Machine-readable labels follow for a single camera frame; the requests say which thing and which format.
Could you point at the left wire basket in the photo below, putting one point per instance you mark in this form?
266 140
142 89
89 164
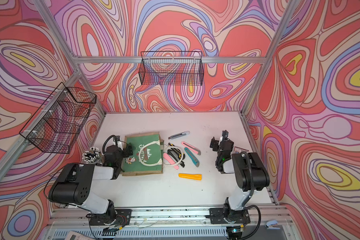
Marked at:
61 121

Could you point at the wire basket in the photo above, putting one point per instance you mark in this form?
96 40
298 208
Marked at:
171 68
61 121

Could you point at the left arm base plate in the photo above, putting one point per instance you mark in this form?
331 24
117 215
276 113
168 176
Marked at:
121 217

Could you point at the teal utility knife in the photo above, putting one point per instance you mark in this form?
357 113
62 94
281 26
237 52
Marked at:
192 157

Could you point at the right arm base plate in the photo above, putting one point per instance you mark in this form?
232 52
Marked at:
227 216

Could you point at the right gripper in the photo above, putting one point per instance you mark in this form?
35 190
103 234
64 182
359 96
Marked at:
221 144

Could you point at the small blue stapler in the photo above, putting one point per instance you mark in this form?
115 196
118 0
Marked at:
272 225

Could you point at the metal cup of pens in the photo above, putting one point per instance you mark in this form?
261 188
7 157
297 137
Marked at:
92 156

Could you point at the orange utility knife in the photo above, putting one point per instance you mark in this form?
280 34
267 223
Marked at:
196 177

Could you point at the aluminium front rail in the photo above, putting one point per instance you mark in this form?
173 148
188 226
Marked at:
173 223

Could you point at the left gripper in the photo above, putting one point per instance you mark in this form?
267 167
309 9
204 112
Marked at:
125 150

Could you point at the grey utility knife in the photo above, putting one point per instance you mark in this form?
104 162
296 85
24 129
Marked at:
179 135

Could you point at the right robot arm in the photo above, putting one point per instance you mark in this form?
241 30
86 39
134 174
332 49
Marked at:
251 177

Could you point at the back wire basket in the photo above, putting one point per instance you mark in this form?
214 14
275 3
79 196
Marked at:
171 68

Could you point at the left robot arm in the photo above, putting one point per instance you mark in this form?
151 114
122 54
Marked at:
73 185

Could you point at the pink utility knife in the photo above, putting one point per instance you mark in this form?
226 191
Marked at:
170 161
192 148

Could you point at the blade refill package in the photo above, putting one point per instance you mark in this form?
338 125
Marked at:
240 150

